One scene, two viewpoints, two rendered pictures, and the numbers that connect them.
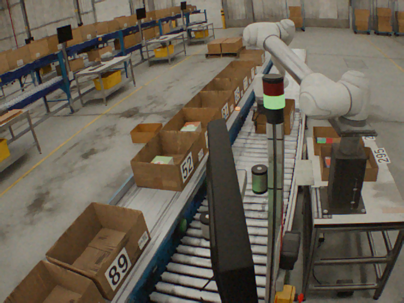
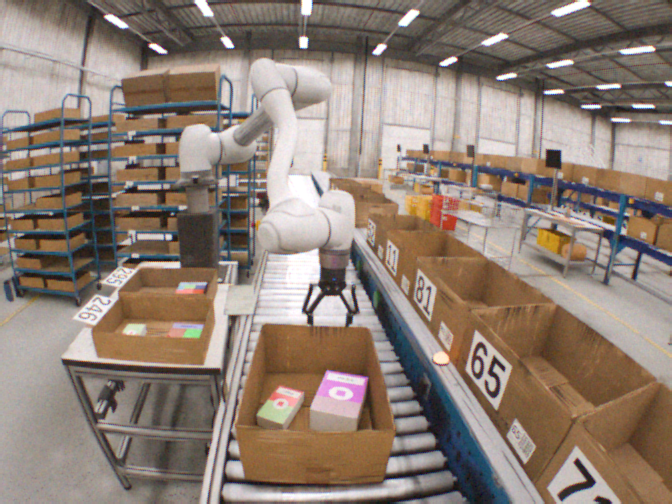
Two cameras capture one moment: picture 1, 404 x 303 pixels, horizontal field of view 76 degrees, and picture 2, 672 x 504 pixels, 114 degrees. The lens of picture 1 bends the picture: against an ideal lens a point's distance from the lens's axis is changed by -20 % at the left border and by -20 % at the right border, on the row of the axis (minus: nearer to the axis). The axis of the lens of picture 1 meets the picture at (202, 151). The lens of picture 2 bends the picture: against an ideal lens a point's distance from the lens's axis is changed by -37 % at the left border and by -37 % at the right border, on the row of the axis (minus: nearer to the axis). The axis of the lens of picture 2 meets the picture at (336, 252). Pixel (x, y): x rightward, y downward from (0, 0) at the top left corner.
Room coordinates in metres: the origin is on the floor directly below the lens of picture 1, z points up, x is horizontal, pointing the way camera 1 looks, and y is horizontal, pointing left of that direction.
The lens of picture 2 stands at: (2.92, -0.94, 1.37)
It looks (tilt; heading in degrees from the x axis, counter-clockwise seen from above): 17 degrees down; 150
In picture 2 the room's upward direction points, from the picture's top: 3 degrees clockwise
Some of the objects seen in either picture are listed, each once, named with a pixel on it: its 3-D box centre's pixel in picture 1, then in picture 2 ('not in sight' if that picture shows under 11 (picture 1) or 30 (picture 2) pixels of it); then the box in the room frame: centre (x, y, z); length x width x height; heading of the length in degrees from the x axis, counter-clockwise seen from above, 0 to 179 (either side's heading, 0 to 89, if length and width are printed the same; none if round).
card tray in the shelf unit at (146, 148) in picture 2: not in sight; (142, 149); (-0.10, -1.08, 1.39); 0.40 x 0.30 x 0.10; 65
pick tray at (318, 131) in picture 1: (337, 140); (156, 327); (1.85, -1.00, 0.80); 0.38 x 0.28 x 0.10; 71
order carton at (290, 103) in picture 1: (276, 115); (314, 396); (2.37, -0.65, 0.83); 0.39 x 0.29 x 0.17; 153
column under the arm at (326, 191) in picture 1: (345, 175); (198, 243); (1.25, -0.75, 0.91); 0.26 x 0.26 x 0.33; 73
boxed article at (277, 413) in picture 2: not in sight; (281, 408); (2.32, -0.72, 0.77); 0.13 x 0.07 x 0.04; 133
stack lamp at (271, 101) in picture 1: (273, 92); not in sight; (0.67, -0.18, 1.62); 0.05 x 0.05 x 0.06
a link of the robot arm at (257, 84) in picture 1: (261, 84); (332, 219); (2.13, -0.49, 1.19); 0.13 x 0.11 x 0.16; 109
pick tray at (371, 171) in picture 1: (347, 163); (170, 290); (1.54, -0.93, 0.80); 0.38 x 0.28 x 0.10; 71
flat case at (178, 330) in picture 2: (324, 144); (184, 339); (1.89, -0.90, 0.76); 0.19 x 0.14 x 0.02; 158
